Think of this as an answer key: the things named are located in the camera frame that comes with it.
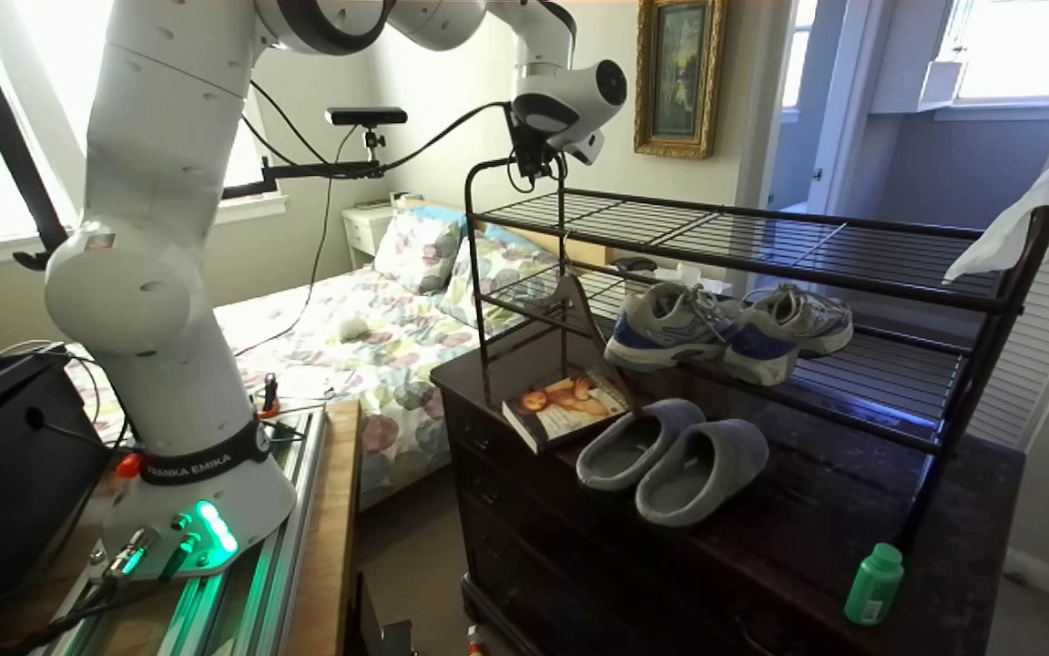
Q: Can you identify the floral bed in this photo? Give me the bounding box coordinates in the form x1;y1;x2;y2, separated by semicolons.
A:
218;221;558;506

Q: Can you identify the black metal shoe rack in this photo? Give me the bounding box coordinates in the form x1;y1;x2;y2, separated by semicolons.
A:
467;162;1049;537

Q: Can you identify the black camera on stand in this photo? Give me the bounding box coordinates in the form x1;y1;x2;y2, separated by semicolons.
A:
327;105;409;127

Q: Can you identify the dark wooden dresser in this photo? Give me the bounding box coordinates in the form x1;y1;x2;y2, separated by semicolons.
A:
433;325;1022;656

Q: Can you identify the green plastic bottle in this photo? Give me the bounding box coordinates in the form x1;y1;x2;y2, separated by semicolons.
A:
843;542;903;627

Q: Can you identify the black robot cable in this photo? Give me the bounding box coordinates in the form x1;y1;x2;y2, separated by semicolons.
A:
228;76;518;360

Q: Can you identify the grey slipper near bottle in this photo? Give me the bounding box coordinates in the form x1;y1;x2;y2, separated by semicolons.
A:
632;419;770;530

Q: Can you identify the white cloth on rack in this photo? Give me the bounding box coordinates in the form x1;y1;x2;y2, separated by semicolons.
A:
942;167;1049;283

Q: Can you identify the floral pillow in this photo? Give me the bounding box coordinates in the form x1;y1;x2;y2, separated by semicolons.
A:
375;203;463;291

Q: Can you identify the grey slipper near book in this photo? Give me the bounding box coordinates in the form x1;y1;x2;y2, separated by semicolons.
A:
577;396;702;492

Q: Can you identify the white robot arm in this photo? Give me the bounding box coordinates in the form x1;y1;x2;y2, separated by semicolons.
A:
44;0;628;580

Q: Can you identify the paperback book with portrait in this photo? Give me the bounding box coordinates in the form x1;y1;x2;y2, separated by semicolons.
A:
500;371;631;457

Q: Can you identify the gold framed picture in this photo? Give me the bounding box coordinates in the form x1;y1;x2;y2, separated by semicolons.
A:
632;0;724;162

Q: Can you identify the grey blue sneaker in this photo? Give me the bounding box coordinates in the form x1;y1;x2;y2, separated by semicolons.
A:
606;283;742;368
720;283;856;387

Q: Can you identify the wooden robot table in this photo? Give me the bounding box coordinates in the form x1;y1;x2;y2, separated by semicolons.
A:
0;400;361;656

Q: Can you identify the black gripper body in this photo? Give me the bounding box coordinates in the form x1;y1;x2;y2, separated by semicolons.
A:
509;94;584;179

